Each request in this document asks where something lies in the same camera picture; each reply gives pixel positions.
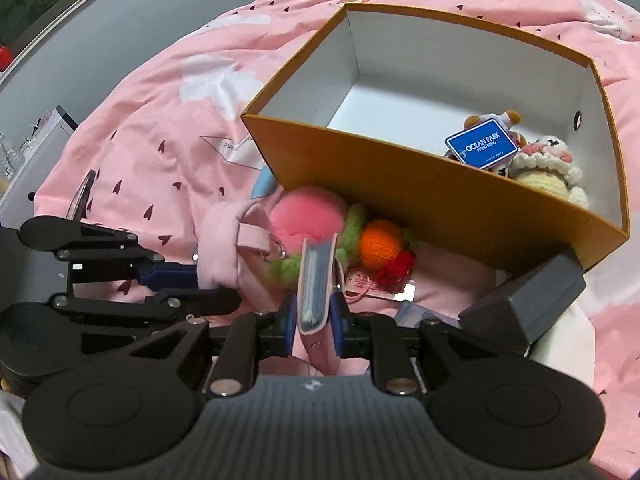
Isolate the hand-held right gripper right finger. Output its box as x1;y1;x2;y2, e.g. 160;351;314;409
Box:
327;291;506;396

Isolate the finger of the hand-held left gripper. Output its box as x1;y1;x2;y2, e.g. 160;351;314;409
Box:
49;287;244;347
56;224;202;292

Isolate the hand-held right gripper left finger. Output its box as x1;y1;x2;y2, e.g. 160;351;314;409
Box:
127;294;298;397

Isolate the pink card wallet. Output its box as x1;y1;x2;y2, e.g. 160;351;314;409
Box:
295;234;347;376

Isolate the pink fabric pouch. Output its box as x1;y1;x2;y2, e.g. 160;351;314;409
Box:
192;195;301;307

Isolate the blue and white packet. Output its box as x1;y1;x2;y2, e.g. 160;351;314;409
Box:
395;301;461;331

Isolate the pink and green plush ball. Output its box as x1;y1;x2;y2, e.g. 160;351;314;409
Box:
266;186;370;287

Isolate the orange cardboard box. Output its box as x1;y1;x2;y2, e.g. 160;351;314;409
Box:
240;2;630;273

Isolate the grey gift box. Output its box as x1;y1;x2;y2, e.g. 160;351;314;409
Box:
457;252;587;359

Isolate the pink paper tag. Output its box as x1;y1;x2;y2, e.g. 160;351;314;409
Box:
344;269;397;302

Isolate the red crochet ornament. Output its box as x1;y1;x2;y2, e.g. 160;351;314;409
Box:
379;250;417;287

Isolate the orange crochet ball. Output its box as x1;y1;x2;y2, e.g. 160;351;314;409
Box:
361;220;406;267

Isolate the black flat device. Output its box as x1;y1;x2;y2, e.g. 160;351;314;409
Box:
64;169;97;222

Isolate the pink printed blanket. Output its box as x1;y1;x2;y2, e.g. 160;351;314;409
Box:
32;0;640;476

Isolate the white cabinet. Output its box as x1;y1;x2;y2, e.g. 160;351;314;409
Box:
0;105;79;231

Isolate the blue paper tag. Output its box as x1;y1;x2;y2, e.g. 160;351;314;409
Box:
445;116;521;170

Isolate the brown plush toy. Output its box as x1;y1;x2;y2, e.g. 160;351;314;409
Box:
461;109;525;177

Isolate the cream crochet doll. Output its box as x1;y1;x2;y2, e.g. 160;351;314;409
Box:
507;134;591;209

